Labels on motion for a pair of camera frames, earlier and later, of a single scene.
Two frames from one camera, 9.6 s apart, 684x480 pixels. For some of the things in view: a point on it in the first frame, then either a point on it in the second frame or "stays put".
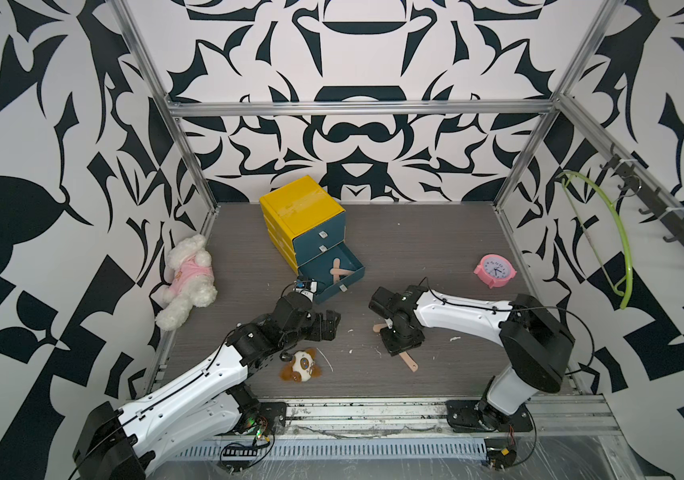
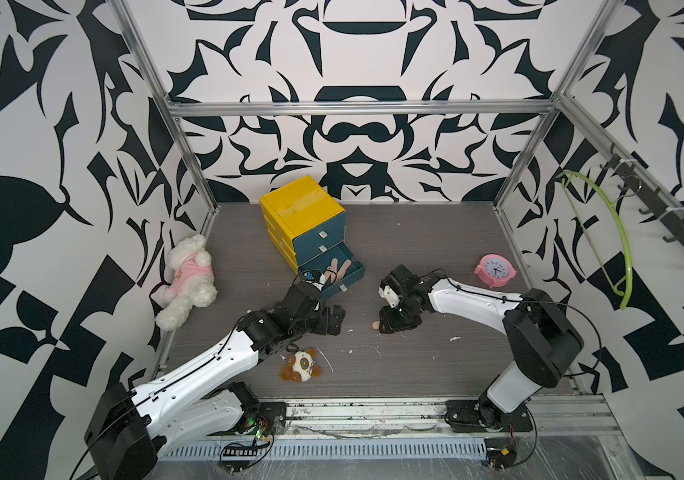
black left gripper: x=318 y=332 stays put
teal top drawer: x=319 y=235 stays put
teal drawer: x=318 y=269 stays put
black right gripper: x=389 y=347 to x=387 y=323
